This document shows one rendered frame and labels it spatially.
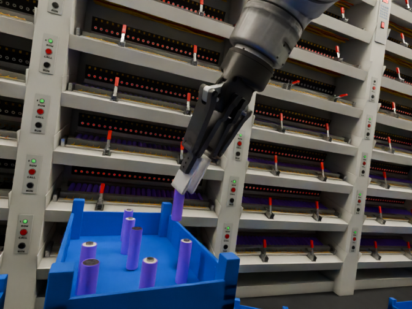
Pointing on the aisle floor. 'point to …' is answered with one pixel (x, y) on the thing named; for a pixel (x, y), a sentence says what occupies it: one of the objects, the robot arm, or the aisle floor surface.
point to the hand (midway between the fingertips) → (191, 172)
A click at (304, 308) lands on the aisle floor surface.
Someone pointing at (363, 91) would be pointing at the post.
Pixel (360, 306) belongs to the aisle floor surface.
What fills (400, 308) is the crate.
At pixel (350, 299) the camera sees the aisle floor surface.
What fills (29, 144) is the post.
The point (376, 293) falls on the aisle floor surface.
